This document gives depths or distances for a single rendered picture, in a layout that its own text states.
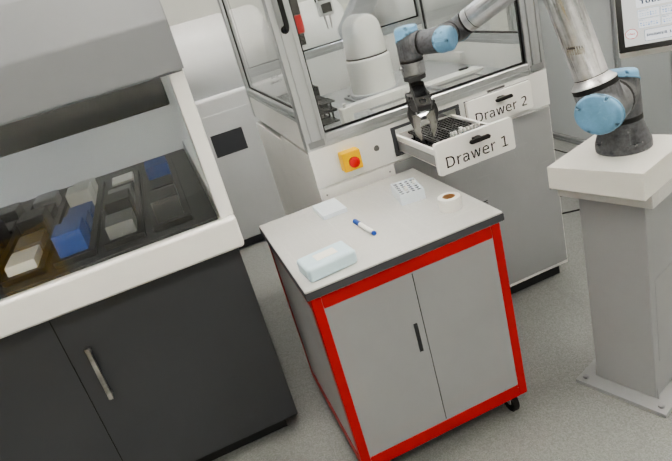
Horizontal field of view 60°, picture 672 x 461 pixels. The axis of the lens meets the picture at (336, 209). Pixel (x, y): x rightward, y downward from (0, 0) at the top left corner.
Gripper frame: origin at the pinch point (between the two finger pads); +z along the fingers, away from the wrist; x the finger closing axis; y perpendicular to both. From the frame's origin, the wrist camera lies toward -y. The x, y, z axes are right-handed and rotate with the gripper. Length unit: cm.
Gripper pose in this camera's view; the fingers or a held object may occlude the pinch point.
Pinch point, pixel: (427, 135)
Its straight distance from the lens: 194.8
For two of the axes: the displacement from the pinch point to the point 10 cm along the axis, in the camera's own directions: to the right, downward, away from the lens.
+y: -0.7, -3.7, 9.3
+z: 2.5, 8.9, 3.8
